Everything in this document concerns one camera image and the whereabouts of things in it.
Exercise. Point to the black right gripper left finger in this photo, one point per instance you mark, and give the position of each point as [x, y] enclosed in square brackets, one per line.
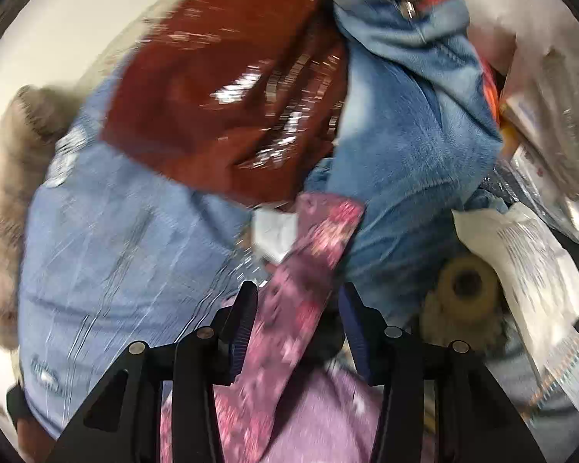
[120, 420]

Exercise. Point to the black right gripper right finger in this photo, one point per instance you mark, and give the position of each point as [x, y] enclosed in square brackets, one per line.
[443, 397]

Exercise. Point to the maroon floral patterned shirt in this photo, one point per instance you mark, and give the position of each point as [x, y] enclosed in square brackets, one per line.
[289, 309]

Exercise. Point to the beige tape roll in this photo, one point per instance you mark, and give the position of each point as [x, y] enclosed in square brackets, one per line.
[464, 306]

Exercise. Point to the white printed paper sheet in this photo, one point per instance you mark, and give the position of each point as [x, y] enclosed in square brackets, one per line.
[541, 286]

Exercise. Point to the purple floral bed sheet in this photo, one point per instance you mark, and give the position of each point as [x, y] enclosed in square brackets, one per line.
[315, 414]

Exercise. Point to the blue plaid pillow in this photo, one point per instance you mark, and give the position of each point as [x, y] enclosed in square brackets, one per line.
[115, 253]

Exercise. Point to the white folded tissue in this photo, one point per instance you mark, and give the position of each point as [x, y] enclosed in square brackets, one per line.
[274, 233]

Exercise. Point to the blue denim jeans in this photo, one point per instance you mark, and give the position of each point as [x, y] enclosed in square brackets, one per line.
[416, 139]

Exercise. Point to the clear plastic packaging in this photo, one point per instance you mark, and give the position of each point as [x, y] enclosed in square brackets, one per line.
[534, 44]

